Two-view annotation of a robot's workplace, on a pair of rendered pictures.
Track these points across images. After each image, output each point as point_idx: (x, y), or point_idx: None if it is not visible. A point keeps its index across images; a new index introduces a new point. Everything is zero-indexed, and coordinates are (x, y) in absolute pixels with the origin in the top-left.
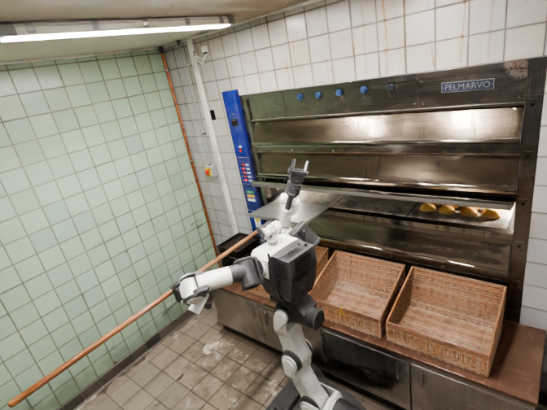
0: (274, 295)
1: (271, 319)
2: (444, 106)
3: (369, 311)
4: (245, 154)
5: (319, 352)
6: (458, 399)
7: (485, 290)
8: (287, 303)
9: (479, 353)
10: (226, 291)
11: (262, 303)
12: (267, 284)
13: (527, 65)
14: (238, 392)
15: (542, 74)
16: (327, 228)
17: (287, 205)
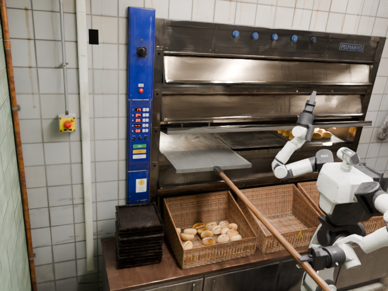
0: (354, 220)
1: (219, 285)
2: (338, 59)
3: (291, 230)
4: (147, 95)
5: (269, 289)
6: (366, 256)
7: None
8: (351, 226)
9: (380, 217)
10: (153, 285)
11: (214, 271)
12: (355, 210)
13: (379, 40)
14: None
15: (382, 47)
16: (230, 170)
17: (311, 136)
